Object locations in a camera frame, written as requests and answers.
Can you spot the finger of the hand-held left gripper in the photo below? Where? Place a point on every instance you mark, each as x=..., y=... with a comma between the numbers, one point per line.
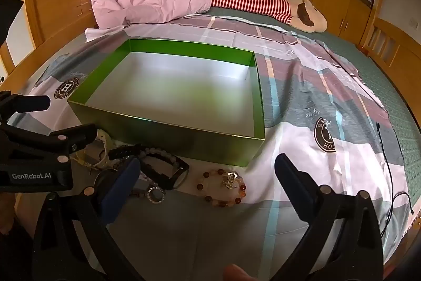
x=49, y=141
x=29, y=103

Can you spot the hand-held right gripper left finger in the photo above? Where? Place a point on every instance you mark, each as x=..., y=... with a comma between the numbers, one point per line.
x=122, y=182

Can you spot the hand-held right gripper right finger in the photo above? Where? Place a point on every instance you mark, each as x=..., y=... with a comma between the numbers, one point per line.
x=296, y=184

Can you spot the white wrist watch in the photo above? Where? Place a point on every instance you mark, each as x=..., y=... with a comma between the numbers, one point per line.
x=104, y=140

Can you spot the black wrist watch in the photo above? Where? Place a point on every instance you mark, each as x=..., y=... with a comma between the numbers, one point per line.
x=171, y=174

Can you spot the green cardboard box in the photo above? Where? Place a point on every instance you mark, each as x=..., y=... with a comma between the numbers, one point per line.
x=171, y=93

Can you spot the person's right hand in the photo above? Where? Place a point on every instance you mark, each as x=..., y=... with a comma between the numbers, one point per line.
x=236, y=272

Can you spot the plaid bedsheet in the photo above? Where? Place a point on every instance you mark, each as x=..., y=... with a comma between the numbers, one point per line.
x=296, y=96

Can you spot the wooden headboard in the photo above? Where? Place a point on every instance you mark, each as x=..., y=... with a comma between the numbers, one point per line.
x=56, y=1

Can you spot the wooden bed footboard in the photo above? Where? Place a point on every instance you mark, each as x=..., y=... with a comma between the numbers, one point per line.
x=391, y=44

